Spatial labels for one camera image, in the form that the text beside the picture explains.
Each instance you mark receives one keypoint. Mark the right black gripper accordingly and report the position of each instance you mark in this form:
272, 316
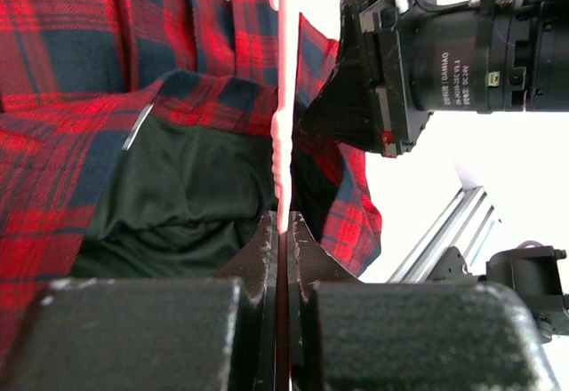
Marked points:
399, 63

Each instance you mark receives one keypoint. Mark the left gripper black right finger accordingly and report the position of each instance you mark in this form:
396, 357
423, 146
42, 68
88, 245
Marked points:
308, 263

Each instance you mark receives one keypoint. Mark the red plaid skirt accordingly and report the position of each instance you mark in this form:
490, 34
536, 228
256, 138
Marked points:
76, 75

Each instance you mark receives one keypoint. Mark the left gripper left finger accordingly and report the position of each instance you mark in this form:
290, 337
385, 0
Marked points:
253, 346

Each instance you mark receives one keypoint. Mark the pink hanger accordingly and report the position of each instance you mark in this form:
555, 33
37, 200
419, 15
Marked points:
281, 129

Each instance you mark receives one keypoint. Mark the aluminium mounting rail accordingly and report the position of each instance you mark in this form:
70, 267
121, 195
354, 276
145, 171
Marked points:
453, 242

